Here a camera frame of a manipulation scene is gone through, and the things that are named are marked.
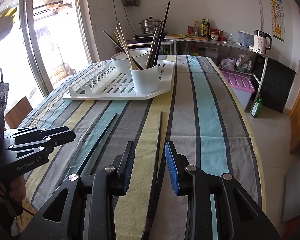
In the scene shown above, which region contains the green sauce bottle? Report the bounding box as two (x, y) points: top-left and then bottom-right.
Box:
(200, 18), (206, 37)

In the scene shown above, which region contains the dark sauce bottle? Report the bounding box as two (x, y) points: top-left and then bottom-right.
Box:
(206, 18), (211, 39)

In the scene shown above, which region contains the white plastic dish rack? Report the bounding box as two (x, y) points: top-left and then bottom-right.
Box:
(61, 60), (174, 100)

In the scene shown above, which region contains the giraffe wall poster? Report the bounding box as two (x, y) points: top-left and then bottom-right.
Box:
(270, 0), (285, 42)

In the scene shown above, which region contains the induction cooker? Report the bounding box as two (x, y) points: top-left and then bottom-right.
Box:
(133, 33), (154, 42)

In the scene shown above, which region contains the person's left hand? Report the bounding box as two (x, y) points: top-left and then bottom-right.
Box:
(0, 176), (26, 203)

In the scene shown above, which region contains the steel steamer pot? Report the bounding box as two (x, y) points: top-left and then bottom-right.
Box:
(139, 16), (161, 34)

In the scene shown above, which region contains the grey plastic container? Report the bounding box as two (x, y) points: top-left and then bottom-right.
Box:
(238, 30), (254, 48)

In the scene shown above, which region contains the metal kitchen shelf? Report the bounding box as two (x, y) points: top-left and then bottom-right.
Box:
(111, 39), (275, 93)

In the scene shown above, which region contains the green bottle on floor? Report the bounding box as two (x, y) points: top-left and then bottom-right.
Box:
(250, 98), (262, 118)

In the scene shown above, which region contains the white utensil holder cup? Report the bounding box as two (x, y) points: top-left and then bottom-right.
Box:
(130, 66), (160, 94)

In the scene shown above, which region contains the pink lid storage box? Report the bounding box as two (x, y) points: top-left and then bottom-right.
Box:
(221, 71), (255, 110)

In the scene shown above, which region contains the striped tablecloth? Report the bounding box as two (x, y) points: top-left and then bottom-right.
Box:
(22, 55), (266, 239)

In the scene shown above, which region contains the white ceramic bowl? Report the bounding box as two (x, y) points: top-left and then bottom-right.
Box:
(111, 48), (151, 74)

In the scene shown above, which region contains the white electric kettle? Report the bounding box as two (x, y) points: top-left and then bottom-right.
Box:
(253, 30), (272, 54)

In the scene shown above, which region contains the wooden cutting board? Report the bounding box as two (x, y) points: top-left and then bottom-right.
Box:
(165, 34), (209, 42)

